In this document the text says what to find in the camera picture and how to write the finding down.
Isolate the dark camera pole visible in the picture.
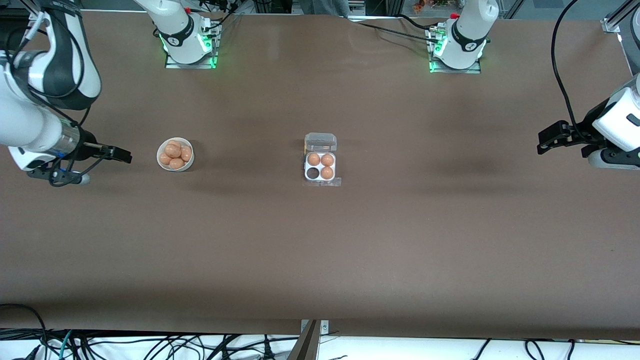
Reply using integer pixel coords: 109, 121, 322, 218
287, 320, 321, 360

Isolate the short black base cable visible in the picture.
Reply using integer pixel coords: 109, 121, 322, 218
399, 14, 435, 31

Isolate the black looped cable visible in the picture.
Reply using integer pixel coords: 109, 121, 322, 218
0, 303, 48, 360

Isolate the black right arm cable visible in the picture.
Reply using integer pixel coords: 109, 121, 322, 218
5, 10, 93, 128

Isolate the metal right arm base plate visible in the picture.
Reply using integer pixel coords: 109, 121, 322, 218
165, 22, 217, 70

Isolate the aluminium frame corner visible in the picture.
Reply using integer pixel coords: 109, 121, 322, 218
601, 0, 633, 35

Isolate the long black base cable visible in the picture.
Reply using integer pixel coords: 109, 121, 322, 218
356, 21, 443, 43

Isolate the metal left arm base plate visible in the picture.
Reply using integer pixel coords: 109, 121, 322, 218
429, 27, 482, 75

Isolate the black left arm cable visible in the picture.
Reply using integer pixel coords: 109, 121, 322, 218
551, 0, 583, 138

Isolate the thin black cable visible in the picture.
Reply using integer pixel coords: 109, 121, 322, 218
470, 339, 493, 360

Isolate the white round bowl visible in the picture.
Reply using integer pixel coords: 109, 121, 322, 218
156, 137, 195, 172

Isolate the black cable at arm base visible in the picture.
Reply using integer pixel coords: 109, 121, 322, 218
202, 0, 243, 31

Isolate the clear plastic egg box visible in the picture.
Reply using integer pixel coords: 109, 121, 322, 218
303, 132, 342, 187

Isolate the teal cable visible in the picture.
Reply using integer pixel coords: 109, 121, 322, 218
59, 330, 75, 360

